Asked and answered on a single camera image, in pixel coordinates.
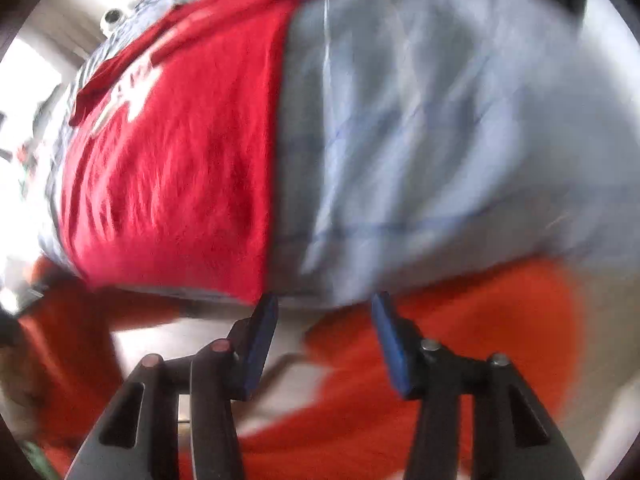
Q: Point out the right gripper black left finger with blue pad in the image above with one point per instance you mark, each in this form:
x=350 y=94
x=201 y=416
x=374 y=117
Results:
x=136 y=436

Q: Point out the grey plaid bed duvet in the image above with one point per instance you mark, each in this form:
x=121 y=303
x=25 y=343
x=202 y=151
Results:
x=423 y=139

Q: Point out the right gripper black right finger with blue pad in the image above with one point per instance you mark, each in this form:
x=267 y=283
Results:
x=514 y=436

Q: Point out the red sweater white print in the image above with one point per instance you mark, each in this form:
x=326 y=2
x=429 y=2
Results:
x=168 y=179

